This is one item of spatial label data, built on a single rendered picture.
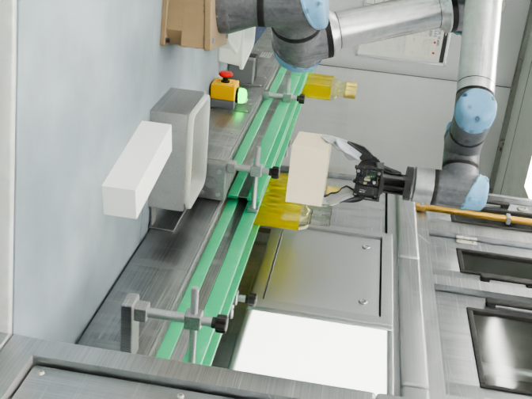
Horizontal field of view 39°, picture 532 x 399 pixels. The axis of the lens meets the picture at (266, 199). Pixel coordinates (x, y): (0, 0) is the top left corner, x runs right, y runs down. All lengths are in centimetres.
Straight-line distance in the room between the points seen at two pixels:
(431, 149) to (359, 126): 79
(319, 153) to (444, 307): 62
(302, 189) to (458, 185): 32
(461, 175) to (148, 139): 63
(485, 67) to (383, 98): 638
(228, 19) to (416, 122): 646
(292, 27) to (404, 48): 615
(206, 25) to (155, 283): 53
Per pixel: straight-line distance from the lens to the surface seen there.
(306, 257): 200
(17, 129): 100
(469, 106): 150
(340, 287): 189
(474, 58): 159
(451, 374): 175
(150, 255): 159
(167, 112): 157
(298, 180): 155
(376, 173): 157
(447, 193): 158
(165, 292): 146
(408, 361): 169
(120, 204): 135
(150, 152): 143
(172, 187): 163
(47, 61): 107
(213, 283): 154
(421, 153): 815
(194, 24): 159
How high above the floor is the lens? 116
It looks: 6 degrees down
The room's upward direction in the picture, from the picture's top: 98 degrees clockwise
